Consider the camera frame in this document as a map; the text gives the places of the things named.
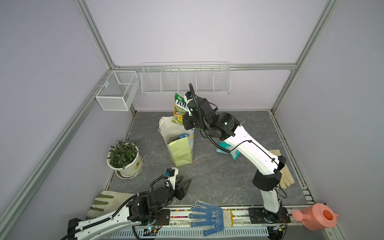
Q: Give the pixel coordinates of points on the potted green plant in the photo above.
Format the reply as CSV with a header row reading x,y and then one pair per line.
x,y
125,159

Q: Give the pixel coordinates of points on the yellow green spring tea bag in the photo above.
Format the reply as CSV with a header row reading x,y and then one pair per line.
x,y
180,108

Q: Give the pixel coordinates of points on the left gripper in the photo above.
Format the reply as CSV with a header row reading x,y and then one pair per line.
x,y
181,192

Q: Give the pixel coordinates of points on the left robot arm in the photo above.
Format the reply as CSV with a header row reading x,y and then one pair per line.
x,y
139,209

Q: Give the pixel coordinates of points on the cream cloth glove right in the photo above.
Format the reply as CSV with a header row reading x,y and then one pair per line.
x,y
287,179

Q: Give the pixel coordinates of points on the white slotted cable duct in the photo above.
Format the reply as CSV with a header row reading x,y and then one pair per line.
x,y
197,233

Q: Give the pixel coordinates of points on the blue dotted work glove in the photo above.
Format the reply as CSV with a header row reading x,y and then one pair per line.
x,y
212,218

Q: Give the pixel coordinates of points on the white wire shelf basket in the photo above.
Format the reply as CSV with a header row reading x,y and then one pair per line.
x,y
175,77

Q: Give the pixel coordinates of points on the white mesh box basket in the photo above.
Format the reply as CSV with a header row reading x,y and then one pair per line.
x,y
118,91

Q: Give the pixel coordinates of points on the pink watering can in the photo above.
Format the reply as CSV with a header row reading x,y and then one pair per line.
x,y
316,217

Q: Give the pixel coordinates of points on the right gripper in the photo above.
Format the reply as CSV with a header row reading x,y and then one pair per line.
x,y
188,119

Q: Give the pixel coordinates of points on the white green glove left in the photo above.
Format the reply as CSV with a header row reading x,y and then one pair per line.
x,y
106,202

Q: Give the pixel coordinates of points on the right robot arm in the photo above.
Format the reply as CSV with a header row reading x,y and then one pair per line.
x,y
226,133

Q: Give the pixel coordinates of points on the white paper bag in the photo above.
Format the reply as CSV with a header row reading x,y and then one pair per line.
x,y
180,150

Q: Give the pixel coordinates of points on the teal candy bag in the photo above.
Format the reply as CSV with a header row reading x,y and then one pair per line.
x,y
234,153

